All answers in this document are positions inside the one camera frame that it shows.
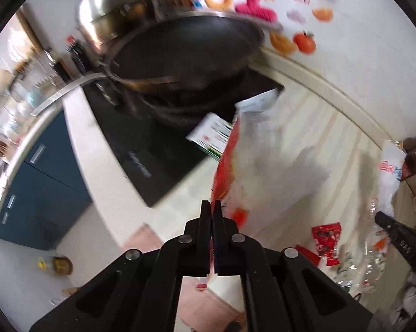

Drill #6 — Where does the blue cabinet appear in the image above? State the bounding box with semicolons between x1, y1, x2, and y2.
0;109;93;251

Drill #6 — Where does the orange fruit wall sticker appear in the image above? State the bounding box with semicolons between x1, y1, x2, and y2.
269;31;297;56

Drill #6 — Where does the crumpled printed wrapper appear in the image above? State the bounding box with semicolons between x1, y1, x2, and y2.
332;252;365;289

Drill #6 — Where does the red and white plastic bag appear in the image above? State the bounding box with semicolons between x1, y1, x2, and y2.
211;111;333;229

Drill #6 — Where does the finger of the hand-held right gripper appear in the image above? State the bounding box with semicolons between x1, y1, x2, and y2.
375;211;416;272

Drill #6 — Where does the dark sauce bottle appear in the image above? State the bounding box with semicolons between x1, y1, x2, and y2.
66;35;91;75

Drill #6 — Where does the red snack packet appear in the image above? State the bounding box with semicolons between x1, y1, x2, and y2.
312;222;343;267

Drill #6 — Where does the small orange wall sticker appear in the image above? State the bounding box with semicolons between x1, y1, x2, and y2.
312;7;334;22

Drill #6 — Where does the pink floor mat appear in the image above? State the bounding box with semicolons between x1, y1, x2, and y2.
120;223;250;332

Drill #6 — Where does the oil bottle on floor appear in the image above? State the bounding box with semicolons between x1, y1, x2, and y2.
52;255;74;276

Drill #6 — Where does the black wok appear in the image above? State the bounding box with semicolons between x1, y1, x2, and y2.
104;13;268;91

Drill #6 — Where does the dark pan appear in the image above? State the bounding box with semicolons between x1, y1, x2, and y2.
123;67;264;129

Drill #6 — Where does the steel pot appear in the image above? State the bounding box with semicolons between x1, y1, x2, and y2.
76;0;160;56

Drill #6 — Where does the white box with green print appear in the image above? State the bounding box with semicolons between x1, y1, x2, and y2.
186;112;235;162

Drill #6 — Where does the white paper sheet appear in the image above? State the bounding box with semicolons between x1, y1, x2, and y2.
236;88;282;129

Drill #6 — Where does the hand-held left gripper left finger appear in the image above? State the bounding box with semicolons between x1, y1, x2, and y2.
28;201;212;332

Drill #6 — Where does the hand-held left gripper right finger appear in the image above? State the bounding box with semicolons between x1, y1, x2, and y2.
213;200;374;332

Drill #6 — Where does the red fruit wall sticker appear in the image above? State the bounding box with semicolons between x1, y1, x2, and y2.
294;31;316;55

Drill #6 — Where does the clear plastic bag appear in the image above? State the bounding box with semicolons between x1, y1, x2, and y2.
363;140;408;286

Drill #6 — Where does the black induction cooktop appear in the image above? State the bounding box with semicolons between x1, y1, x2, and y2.
82;65;286;209

